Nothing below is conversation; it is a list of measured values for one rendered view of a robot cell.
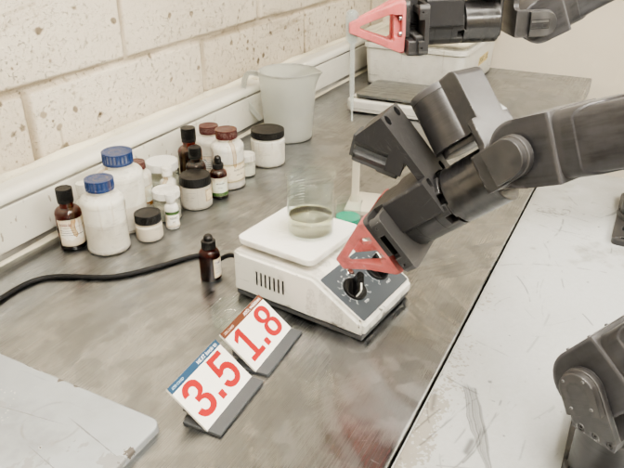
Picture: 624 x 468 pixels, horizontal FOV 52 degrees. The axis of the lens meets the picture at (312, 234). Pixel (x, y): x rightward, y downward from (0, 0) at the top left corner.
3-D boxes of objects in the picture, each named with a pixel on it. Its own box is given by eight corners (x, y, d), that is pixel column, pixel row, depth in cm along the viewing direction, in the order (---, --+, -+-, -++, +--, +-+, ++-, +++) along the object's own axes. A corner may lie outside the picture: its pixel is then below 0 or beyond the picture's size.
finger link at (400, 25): (350, 4, 84) (422, 0, 84) (344, -4, 90) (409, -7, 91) (351, 57, 87) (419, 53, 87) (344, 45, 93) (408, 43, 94)
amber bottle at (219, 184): (210, 193, 116) (207, 153, 113) (227, 191, 117) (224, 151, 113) (213, 201, 114) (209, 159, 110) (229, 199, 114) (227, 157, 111)
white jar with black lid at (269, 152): (289, 166, 128) (288, 132, 125) (256, 170, 127) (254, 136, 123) (279, 154, 134) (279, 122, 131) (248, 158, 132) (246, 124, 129)
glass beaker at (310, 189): (306, 251, 80) (305, 188, 76) (276, 232, 85) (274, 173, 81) (348, 234, 84) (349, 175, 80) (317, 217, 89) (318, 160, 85)
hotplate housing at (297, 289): (410, 295, 86) (415, 243, 83) (361, 345, 77) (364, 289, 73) (279, 251, 97) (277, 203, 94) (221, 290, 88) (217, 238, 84)
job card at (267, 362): (302, 333, 79) (302, 305, 77) (267, 377, 72) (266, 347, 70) (258, 321, 81) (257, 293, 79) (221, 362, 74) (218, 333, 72)
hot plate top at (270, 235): (361, 230, 86) (361, 225, 86) (311, 268, 77) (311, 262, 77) (289, 209, 92) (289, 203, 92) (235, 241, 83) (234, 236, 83)
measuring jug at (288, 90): (234, 141, 141) (229, 73, 134) (253, 123, 152) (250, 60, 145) (315, 149, 137) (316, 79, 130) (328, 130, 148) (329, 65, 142)
